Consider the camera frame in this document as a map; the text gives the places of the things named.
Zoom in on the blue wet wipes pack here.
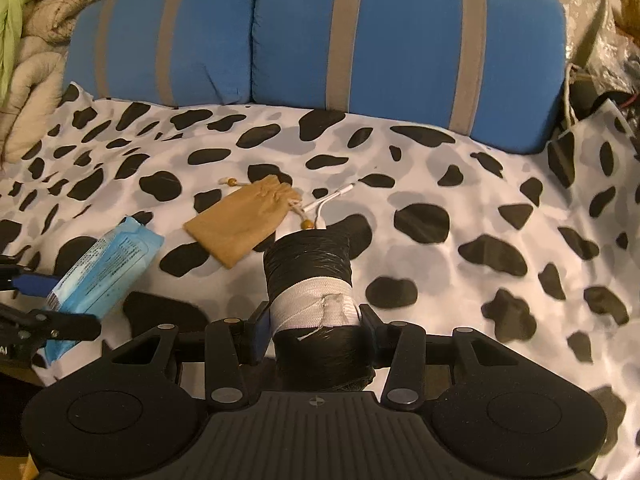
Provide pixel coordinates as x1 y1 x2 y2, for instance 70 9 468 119
42 216 166 366

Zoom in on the black roll with white tape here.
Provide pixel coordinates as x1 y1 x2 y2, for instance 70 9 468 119
264 230 374 392

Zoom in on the tan drawstring pouch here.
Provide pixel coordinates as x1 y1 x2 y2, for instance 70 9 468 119
183 174 314 269

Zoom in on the cow print blanket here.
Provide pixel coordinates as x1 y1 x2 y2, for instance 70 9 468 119
1 86 639 479

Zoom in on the beige quilted blanket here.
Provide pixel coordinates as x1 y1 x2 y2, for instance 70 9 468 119
1 0 92 162

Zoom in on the left blue striped cushion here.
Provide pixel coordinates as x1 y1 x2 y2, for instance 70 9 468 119
64 0 255 106

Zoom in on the blue striped cushion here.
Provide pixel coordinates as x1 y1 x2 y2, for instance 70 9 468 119
64 0 255 106
252 0 565 154

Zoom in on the right blue striped cushion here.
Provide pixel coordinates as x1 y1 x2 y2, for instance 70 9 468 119
252 0 565 154

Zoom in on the brown teddy bear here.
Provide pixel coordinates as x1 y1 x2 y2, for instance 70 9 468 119
614 0 640 46

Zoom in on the white adapter cable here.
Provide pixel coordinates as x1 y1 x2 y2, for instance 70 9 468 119
301 181 357 231

